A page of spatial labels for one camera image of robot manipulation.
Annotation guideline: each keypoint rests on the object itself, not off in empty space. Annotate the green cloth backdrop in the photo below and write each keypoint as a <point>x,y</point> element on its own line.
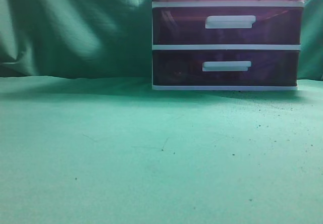
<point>106,38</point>

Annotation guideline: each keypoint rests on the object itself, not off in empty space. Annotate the green cloth table cover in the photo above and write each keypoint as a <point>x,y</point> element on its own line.
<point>116,151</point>

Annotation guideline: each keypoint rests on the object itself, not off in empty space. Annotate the white plastic drawer cabinet frame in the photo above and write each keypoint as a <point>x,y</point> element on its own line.
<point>225,3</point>

